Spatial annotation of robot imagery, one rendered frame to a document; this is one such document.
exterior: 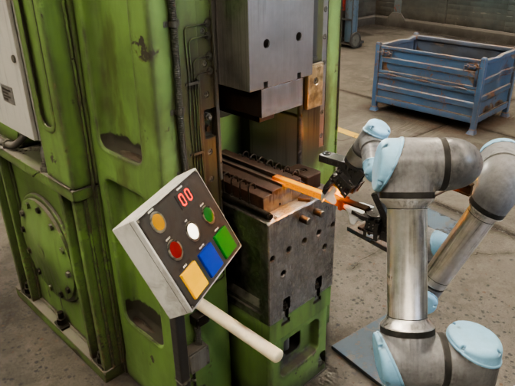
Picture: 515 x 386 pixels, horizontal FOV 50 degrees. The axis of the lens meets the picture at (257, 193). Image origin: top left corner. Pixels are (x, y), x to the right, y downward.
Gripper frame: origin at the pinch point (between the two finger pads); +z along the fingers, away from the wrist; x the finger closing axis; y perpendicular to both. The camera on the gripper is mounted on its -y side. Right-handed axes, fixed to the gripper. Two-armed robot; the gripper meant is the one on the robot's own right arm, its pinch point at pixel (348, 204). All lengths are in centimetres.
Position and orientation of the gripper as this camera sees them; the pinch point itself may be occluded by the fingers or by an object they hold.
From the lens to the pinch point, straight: 183.5
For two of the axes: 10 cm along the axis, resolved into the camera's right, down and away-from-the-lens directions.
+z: -7.0, -2.9, 6.5
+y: 0.3, 9.0, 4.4
